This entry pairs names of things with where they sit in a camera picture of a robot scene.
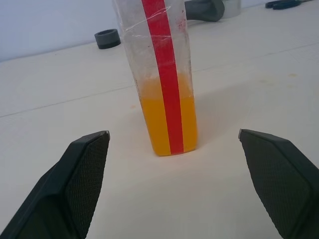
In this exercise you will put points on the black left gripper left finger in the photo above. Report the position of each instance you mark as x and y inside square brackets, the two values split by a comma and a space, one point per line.
[62, 184]

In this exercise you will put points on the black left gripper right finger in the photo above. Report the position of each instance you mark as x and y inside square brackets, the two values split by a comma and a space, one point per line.
[281, 179]

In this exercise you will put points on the clear container with orange liquid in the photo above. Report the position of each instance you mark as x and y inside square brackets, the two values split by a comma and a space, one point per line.
[153, 122]

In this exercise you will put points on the dark blue scissors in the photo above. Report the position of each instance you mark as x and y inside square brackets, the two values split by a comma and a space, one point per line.
[284, 4]

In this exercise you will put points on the white cylindrical container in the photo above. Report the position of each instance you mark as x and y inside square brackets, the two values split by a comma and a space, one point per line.
[234, 8]

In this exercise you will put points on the dark grey rounded object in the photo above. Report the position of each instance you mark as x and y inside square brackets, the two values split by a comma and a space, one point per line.
[205, 10]

